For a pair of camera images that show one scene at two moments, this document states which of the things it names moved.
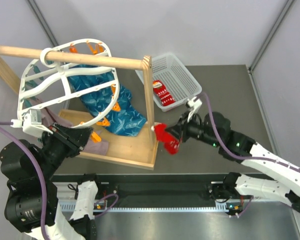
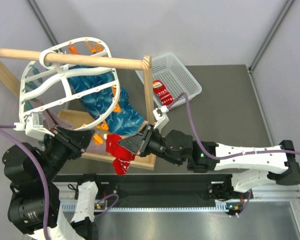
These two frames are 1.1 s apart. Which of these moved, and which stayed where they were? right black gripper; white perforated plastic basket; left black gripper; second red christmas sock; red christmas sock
Moved: red christmas sock; right black gripper
Stayed: second red christmas sock; white perforated plastic basket; left black gripper
